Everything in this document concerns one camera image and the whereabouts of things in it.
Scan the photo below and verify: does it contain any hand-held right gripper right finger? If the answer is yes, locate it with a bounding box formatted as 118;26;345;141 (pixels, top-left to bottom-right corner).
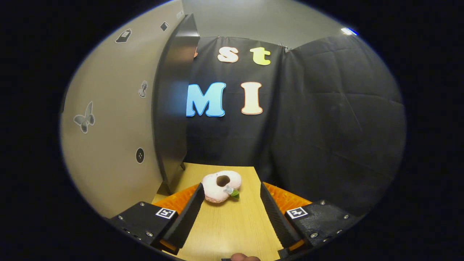
260;181;366;255

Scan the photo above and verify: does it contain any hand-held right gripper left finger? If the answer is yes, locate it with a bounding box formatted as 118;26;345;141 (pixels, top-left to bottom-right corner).
109;182;206;255

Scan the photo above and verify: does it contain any beige cabinet door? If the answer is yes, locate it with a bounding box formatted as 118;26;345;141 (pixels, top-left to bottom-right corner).
60;0;185;219

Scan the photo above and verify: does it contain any pink plush toy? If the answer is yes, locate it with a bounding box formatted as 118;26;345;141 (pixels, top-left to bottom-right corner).
201;170;243;204

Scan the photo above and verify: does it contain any black backdrop cloth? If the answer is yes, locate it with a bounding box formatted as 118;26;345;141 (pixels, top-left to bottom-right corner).
183;34;406;218

